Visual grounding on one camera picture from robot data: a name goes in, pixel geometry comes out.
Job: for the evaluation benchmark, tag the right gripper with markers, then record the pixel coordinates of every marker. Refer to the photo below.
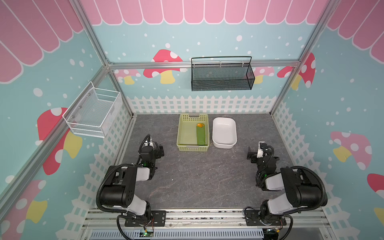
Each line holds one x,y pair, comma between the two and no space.
252,153

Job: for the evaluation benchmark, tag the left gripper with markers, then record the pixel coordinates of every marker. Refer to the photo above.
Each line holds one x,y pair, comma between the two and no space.
157,151

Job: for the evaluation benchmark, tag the green paper napkin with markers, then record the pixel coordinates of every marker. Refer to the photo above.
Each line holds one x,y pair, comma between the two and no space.
201,135

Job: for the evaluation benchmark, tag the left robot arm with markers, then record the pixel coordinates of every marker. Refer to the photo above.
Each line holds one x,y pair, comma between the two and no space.
116,193

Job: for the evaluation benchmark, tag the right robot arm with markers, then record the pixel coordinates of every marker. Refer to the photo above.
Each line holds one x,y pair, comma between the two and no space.
303,189

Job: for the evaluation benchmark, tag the green perforated plastic basket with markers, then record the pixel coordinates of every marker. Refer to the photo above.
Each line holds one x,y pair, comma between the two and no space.
187,134

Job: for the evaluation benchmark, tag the white plastic tub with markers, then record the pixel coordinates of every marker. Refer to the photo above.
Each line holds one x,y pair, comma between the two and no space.
224,133

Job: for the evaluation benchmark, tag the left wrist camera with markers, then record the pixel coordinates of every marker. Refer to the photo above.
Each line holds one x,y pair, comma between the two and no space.
151,143

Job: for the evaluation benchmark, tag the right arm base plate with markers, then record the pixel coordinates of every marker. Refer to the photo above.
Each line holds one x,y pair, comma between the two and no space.
255,217

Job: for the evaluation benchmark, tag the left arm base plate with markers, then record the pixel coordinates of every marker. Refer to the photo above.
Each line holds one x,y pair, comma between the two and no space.
155,219

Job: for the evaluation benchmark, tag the white wire mesh basket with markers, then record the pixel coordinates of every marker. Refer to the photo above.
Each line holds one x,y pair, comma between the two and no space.
93,112

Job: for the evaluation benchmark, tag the black wire mesh basket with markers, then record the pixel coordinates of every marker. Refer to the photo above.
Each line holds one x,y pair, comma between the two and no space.
222,73

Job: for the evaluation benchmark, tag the aluminium mounting rail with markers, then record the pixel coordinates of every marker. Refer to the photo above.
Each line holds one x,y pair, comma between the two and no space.
208,224

